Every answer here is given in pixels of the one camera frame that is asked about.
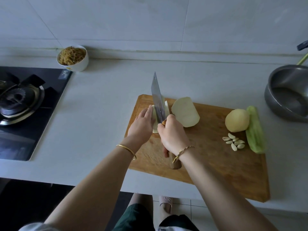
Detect person's right forearm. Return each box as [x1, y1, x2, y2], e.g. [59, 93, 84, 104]
[178, 149, 280, 231]

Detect wooden cutting board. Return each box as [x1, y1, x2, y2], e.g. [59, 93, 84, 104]
[125, 94, 270, 203]

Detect dark green trousers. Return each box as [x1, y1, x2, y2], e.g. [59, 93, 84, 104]
[112, 203, 200, 231]

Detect person's left forearm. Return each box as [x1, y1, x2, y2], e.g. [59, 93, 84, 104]
[43, 142, 140, 231]

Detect black gas stove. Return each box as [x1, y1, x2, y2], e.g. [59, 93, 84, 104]
[0, 66, 73, 162]

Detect peeled green cucumber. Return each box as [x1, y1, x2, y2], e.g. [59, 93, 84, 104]
[245, 106, 267, 154]

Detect pile of white diced vegetable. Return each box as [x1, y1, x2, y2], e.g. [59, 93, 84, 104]
[171, 97, 201, 128]

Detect pale green cabbage vegetable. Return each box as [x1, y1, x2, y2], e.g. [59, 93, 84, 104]
[152, 101, 170, 134]

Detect white bowl of noodles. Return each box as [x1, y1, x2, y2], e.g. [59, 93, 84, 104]
[56, 45, 90, 73]

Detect cleaver with wooden handle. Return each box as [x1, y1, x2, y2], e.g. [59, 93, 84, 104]
[150, 72, 183, 170]

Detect deep stainless steel bowl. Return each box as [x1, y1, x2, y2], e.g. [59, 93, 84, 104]
[264, 64, 308, 123]

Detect braided cord bracelet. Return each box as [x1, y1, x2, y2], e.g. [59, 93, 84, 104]
[172, 145, 196, 165]

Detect gold bangle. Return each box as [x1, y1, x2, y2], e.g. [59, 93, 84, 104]
[115, 144, 138, 161]

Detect person's left hand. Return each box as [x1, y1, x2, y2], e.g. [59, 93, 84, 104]
[127, 108, 155, 147]

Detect pile of garlic cloves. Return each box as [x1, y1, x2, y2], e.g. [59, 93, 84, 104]
[222, 133, 246, 152]

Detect person's right foot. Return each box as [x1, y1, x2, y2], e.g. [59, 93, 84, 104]
[159, 196, 174, 215]

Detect person's right hand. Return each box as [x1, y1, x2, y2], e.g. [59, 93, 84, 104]
[157, 115, 193, 158]

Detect white patterned garment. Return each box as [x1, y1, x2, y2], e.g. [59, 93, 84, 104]
[19, 222, 193, 231]

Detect peeled yellow potato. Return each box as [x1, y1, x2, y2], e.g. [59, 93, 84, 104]
[225, 108, 250, 133]

